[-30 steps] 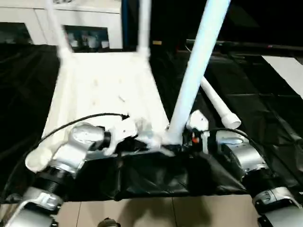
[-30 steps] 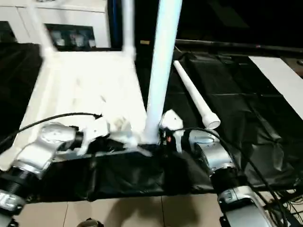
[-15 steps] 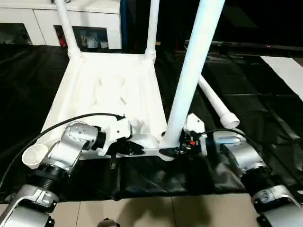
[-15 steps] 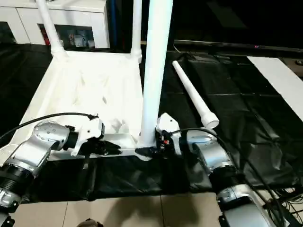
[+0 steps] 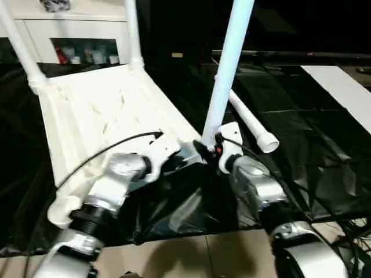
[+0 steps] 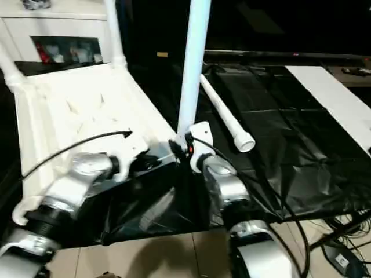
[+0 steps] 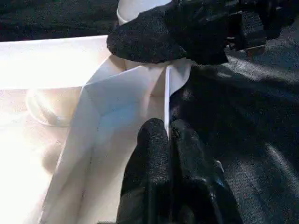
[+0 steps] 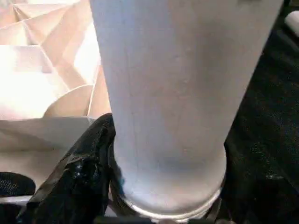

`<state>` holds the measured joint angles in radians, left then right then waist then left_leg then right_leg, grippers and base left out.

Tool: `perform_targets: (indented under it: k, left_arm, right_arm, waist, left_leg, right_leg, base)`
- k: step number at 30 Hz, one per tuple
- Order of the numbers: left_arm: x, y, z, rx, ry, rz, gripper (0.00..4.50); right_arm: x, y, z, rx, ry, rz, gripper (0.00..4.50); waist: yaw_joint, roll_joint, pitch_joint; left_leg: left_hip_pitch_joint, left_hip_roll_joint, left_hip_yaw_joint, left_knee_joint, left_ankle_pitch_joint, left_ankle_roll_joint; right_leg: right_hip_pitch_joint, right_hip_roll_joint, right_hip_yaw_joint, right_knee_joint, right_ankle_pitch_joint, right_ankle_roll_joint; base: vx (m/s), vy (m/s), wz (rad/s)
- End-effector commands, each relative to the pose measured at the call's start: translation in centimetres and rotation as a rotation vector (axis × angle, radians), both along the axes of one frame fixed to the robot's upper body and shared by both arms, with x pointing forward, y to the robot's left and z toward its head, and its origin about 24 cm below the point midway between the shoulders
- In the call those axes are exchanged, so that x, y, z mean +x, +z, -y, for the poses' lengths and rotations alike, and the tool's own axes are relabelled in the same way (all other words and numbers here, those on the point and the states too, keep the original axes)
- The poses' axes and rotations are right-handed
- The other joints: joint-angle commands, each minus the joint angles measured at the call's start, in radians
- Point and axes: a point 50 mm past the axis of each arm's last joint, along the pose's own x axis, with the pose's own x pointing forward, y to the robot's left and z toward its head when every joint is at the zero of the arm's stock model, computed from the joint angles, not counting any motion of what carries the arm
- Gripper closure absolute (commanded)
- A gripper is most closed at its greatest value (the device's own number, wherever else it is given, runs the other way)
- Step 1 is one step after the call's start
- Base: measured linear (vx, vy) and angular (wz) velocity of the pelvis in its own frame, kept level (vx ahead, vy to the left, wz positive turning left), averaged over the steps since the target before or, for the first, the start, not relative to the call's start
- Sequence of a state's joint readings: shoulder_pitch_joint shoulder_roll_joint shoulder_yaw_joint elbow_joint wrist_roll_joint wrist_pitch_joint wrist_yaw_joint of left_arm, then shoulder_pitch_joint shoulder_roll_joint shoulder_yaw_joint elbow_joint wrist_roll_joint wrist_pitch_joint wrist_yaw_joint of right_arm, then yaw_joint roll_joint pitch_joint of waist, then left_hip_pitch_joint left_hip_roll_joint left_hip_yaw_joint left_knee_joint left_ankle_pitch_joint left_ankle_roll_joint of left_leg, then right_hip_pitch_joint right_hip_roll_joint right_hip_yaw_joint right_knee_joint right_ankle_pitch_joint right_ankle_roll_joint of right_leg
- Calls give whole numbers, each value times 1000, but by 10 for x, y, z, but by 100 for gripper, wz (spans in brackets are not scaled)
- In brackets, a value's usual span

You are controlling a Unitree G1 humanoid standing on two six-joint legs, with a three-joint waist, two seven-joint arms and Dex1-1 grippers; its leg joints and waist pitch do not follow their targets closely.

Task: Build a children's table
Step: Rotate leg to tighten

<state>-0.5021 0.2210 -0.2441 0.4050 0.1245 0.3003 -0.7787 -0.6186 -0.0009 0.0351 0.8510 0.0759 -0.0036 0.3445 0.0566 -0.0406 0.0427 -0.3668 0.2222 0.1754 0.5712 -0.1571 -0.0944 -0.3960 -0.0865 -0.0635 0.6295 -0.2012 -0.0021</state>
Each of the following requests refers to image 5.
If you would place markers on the white plastic table top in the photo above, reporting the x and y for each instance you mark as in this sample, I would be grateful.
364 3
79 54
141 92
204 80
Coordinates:
101 101

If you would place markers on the white flat board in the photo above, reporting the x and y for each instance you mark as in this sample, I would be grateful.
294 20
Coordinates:
342 92

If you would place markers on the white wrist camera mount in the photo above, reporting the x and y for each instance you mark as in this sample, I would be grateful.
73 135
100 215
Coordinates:
162 150
230 136

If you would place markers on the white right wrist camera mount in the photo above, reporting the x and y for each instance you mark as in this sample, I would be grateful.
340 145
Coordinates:
230 136

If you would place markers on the black mat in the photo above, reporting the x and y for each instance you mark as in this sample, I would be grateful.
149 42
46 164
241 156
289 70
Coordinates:
290 130

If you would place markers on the white glass-door cabinet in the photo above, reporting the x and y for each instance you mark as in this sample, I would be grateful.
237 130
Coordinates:
72 26

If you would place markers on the white plastic table leg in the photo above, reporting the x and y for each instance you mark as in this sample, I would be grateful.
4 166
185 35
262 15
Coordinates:
255 121
229 58
20 46
133 29

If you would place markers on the small yellow label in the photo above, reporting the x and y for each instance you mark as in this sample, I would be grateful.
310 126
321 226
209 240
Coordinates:
177 55

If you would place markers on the black and white bundle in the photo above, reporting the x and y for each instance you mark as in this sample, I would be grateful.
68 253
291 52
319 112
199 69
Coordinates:
55 5

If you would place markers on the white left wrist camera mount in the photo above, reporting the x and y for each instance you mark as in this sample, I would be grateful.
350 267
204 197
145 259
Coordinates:
162 150

